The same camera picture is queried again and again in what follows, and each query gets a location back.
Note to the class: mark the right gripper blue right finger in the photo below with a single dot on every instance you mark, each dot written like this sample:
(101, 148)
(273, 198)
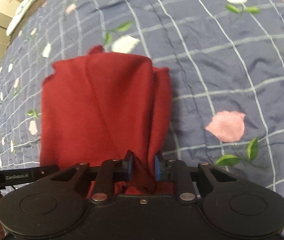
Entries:
(179, 175)

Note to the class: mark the blue floral checked quilt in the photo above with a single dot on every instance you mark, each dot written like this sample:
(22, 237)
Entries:
(226, 62)

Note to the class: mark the red knit sweater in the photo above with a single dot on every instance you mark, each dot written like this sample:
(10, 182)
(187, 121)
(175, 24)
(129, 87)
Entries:
(101, 105)

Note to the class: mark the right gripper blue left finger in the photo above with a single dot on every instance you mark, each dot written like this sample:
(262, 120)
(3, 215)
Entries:
(110, 172)

